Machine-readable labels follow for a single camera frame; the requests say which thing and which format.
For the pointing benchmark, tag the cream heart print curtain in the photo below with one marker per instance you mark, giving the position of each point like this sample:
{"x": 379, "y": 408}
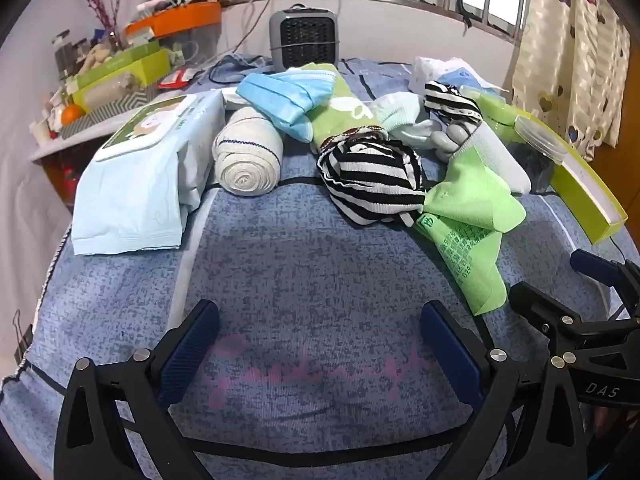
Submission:
{"x": 560, "y": 60}

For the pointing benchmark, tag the blue face masks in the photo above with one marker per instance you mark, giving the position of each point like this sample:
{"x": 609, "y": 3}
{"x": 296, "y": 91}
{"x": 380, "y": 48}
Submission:
{"x": 280, "y": 100}

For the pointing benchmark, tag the red white packet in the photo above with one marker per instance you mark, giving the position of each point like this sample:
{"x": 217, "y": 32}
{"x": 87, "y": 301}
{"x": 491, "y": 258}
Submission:
{"x": 177, "y": 77}

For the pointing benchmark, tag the orange fruit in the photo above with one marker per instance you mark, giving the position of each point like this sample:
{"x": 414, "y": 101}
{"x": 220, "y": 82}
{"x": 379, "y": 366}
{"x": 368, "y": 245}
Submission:
{"x": 73, "y": 115}

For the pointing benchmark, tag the light blue wet wipes pack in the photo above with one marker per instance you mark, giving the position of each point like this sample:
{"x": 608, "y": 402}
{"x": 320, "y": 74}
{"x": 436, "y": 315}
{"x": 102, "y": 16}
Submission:
{"x": 135, "y": 195}

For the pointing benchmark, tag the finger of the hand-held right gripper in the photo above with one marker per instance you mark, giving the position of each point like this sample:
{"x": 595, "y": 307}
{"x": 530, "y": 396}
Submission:
{"x": 595, "y": 265}
{"x": 550, "y": 320}

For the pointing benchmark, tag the clear plastic bin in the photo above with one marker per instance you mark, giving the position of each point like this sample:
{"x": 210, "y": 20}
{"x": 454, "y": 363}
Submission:
{"x": 195, "y": 45}

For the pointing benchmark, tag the orange tray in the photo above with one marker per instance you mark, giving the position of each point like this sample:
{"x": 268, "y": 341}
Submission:
{"x": 185, "y": 17}

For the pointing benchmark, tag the grey fan heater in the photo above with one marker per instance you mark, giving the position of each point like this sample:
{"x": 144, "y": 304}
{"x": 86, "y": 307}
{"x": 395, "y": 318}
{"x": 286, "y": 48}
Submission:
{"x": 305, "y": 35}

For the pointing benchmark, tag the black white striped cloth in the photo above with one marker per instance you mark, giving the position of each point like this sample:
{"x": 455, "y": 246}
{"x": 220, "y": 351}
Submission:
{"x": 370, "y": 180}

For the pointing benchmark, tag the beige bandage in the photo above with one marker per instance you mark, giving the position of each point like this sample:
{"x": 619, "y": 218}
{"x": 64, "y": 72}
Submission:
{"x": 245, "y": 155}

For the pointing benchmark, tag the small striped sock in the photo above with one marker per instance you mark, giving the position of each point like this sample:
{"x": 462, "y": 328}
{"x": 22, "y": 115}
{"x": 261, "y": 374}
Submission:
{"x": 447, "y": 100}

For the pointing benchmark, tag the blue white tissue pack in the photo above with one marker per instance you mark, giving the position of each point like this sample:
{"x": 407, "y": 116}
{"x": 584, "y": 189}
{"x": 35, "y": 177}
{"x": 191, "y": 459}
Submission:
{"x": 460, "y": 77}

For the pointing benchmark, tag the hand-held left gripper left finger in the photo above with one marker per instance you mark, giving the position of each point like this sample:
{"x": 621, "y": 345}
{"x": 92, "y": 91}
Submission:
{"x": 192, "y": 350}

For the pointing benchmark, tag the light green cloth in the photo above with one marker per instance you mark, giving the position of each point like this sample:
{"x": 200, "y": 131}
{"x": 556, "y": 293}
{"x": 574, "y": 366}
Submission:
{"x": 465, "y": 220}

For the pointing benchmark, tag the grey zigzag box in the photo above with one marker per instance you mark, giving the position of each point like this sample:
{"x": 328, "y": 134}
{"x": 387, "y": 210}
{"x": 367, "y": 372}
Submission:
{"x": 100, "y": 117}

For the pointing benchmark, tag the green towel with white print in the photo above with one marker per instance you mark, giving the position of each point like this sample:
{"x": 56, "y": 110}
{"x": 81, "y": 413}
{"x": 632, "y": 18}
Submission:
{"x": 340, "y": 110}

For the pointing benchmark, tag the black hook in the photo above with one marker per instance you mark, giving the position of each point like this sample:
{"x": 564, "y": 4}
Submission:
{"x": 465, "y": 12}

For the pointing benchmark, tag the green cardboard box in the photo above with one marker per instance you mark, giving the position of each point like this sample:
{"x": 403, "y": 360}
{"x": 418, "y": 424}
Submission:
{"x": 585, "y": 205}

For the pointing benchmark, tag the metal window railing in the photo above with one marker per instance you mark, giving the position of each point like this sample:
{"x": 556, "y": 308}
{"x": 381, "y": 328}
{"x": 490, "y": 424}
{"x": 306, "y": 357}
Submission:
{"x": 400, "y": 0}

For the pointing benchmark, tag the beige plush toy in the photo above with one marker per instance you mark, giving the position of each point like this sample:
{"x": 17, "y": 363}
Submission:
{"x": 95, "y": 60}

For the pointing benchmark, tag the blue printed bedsheet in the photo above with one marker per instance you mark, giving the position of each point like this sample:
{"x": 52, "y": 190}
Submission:
{"x": 300, "y": 270}

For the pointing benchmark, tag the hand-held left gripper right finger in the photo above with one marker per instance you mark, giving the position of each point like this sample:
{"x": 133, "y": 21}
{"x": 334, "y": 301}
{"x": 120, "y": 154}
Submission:
{"x": 450, "y": 350}

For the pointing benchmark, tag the green box with window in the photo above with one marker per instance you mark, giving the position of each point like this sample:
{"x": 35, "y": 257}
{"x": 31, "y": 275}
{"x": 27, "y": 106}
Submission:
{"x": 145, "y": 65}

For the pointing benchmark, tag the white shelf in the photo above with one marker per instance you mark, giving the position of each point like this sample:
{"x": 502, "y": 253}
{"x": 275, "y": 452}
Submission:
{"x": 55, "y": 150}

